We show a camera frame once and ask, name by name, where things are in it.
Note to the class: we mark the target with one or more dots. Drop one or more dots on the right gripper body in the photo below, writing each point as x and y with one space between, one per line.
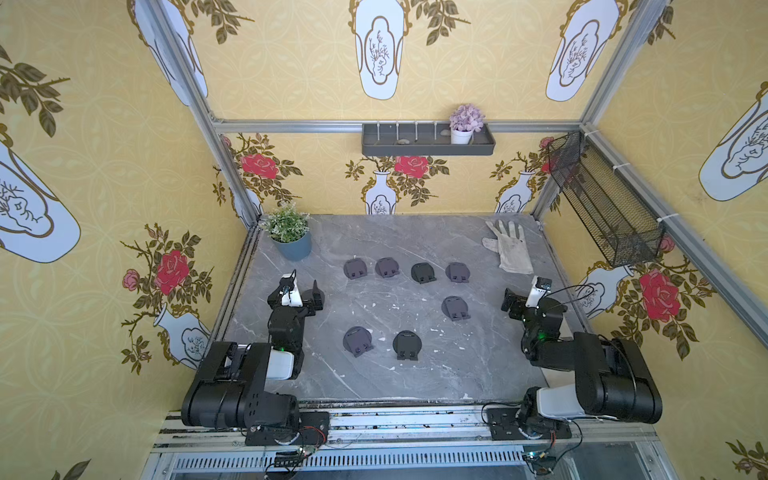
522 302

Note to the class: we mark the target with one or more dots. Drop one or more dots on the black phone stand front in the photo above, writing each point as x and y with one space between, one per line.
407 345

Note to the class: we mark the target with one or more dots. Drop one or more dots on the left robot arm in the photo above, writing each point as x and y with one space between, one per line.
229 388

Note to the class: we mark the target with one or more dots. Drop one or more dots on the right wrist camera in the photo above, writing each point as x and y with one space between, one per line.
540 287

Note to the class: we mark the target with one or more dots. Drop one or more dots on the green plant blue pot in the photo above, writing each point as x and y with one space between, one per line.
289 230

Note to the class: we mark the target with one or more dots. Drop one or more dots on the purple flower white pot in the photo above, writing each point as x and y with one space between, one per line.
465 121

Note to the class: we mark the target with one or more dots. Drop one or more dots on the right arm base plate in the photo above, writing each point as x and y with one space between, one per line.
512 422

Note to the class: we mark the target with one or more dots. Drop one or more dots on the grey work glove back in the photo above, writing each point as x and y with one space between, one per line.
509 243

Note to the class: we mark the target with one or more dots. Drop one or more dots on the aluminium frame rail front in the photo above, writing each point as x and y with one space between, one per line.
418 436

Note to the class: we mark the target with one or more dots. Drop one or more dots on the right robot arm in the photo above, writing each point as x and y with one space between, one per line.
611 377

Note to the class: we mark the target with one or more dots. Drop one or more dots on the grey wall shelf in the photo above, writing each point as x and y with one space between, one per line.
422 139

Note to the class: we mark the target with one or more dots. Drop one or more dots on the purple phone stand front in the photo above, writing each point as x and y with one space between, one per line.
357 341

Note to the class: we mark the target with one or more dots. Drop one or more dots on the black wire mesh basket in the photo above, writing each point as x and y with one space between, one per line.
619 222

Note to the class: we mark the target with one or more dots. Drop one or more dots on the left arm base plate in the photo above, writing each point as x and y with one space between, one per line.
308 428

